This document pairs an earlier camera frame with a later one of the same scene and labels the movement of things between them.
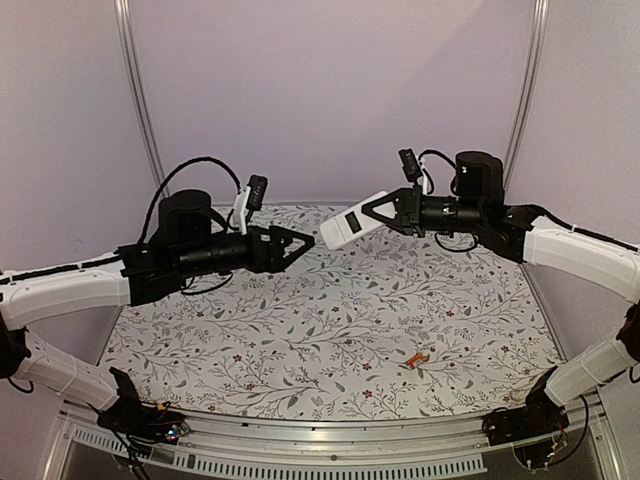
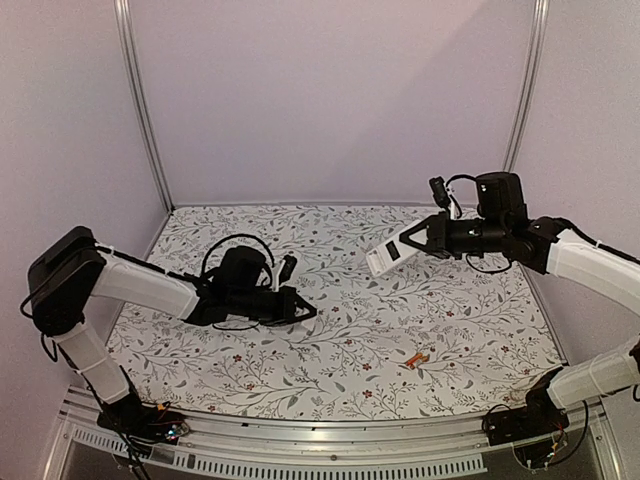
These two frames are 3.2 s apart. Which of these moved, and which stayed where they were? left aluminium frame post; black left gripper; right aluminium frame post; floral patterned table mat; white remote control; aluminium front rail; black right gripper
Moved: black left gripper; black right gripper; white remote control
Stayed: floral patterned table mat; right aluminium frame post; aluminium front rail; left aluminium frame post
